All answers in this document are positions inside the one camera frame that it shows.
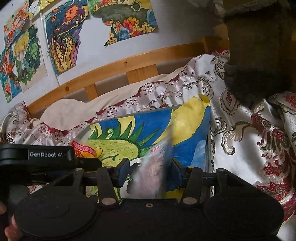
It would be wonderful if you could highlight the pink clear snack packet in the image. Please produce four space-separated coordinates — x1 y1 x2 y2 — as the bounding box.
130 130 173 199

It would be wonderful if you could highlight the red-haired girl drawing lower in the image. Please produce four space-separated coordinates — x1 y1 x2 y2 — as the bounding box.
1 48 22 103

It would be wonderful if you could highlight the red-haired girl drawing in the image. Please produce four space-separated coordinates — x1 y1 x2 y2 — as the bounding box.
3 1 30 49
1 48 22 103

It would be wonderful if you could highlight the blond boy drawing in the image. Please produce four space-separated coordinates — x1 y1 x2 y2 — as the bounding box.
13 24 48 92

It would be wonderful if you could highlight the swirly blue orange drawing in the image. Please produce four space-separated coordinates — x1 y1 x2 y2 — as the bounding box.
45 1 89 75

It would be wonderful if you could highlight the floral satin bed cover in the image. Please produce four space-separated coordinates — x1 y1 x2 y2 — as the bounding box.
1 51 295 240

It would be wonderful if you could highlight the wooden bed frame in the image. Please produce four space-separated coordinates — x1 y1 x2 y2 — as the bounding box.
27 24 230 114

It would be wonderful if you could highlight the red-haired girl drawing upper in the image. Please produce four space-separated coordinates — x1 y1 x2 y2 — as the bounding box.
3 1 30 49

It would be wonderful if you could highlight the grey box with painted lining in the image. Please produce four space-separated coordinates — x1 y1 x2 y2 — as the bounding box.
76 94 211 172

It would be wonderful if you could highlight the landscape flowers drawing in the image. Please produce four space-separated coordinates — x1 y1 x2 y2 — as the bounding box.
88 0 158 46

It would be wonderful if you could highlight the brown fleece-lined coat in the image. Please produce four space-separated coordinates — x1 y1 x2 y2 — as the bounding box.
223 1 295 108

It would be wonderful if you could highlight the person's left hand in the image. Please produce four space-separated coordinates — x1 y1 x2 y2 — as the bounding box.
1 202 22 241

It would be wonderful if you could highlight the pineapple yellow drawing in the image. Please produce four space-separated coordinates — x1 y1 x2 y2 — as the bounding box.
29 0 55 20

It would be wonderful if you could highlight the orange red snack bag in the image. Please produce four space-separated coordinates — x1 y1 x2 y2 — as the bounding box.
71 141 103 158

